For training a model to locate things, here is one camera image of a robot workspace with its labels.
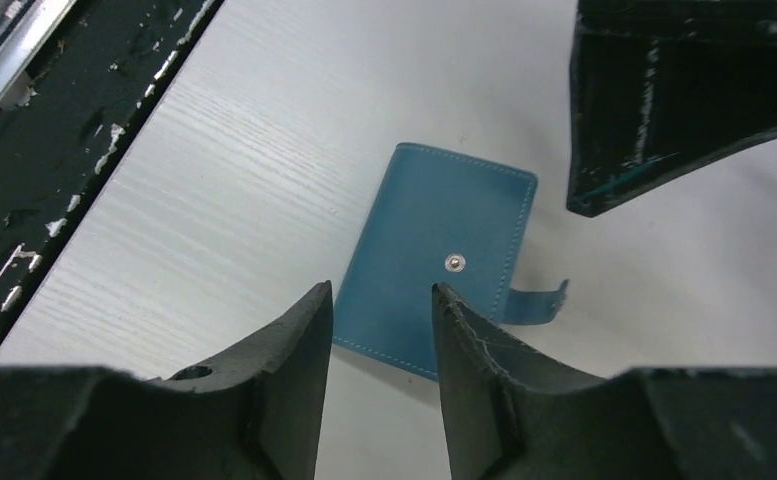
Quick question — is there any teal card holder wallet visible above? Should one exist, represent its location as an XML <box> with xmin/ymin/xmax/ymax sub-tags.
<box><xmin>334</xmin><ymin>143</ymin><xmax>567</xmax><ymax>379</ymax></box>

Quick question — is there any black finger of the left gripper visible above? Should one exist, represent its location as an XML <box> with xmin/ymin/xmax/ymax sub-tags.
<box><xmin>566</xmin><ymin>1</ymin><xmax>777</xmax><ymax>218</ymax></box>

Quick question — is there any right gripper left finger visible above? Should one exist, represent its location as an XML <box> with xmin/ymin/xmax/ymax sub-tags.
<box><xmin>0</xmin><ymin>282</ymin><xmax>333</xmax><ymax>479</ymax></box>

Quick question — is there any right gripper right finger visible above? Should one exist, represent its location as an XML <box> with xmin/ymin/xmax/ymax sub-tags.
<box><xmin>432</xmin><ymin>284</ymin><xmax>777</xmax><ymax>479</ymax></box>

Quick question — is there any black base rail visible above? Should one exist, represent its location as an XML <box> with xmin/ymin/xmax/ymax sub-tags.
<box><xmin>0</xmin><ymin>1</ymin><xmax>220</xmax><ymax>345</ymax></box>

